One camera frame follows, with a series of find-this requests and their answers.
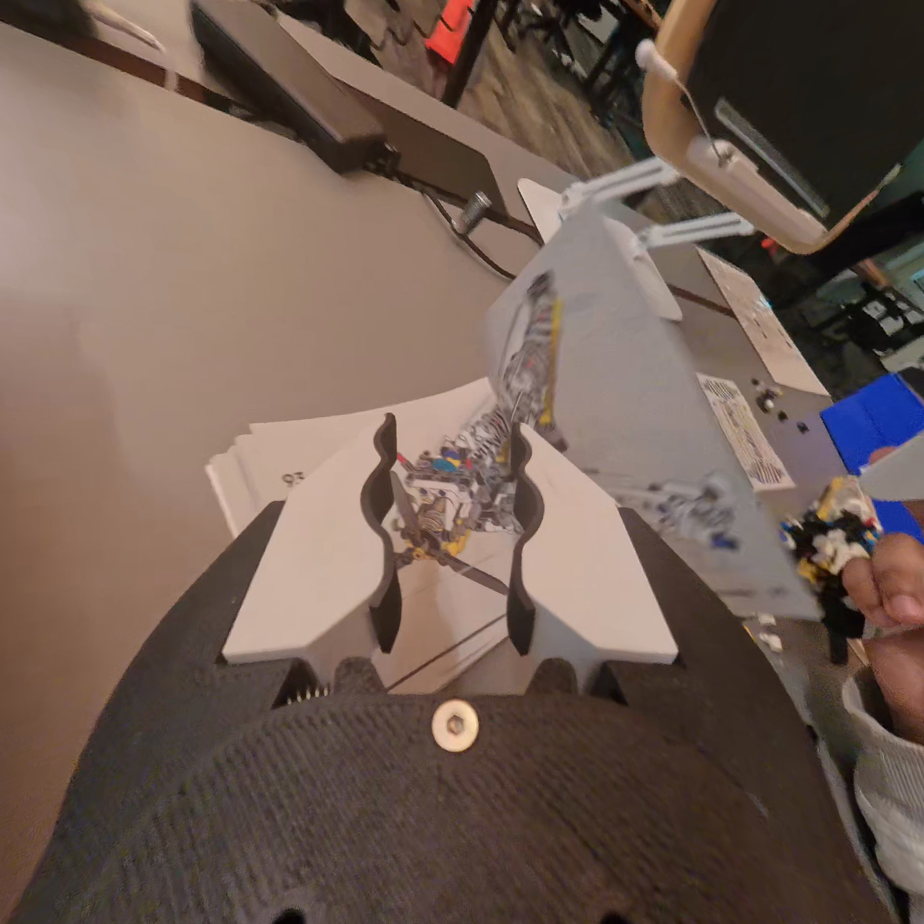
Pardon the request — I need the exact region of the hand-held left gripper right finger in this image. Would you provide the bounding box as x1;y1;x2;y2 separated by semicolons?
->
506;424;684;692

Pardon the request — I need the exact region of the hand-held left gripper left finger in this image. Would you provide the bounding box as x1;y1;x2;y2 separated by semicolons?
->
221;411;403;684

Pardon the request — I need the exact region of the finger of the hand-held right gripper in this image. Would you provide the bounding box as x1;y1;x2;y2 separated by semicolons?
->
858;432;924;504

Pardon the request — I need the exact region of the multicoloured lego model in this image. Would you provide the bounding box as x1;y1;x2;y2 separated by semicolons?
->
778;475;886;667

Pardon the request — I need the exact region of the lego instruction booklet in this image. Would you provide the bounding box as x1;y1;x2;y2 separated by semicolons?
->
204;208;825;695

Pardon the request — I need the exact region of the person's right forearm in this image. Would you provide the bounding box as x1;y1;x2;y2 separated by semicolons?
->
814;670;924;924

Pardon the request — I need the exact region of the lego sticker sheet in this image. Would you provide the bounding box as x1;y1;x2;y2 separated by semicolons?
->
695;372;796;493

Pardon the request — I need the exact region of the person's right hand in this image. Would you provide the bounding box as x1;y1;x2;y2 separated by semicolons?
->
839;529;924;746

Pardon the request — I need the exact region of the blue box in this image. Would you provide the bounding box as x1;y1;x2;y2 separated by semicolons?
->
818;370;924;544

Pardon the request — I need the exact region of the white printed paper sheet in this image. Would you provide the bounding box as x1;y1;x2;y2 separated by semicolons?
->
695;247;833;398

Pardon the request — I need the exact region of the wooden chair with black back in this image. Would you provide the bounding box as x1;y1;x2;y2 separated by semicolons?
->
640;0;924;257

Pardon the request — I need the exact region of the black power adapter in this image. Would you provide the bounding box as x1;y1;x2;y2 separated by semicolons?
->
190;0;388;176

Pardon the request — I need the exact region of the black table leg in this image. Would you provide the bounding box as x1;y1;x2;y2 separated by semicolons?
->
439;0;501;111

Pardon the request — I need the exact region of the black cable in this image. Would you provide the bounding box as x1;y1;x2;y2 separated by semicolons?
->
359;143;544;284

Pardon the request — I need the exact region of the grey cable strap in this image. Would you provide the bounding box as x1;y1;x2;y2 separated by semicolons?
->
449;190;493;233

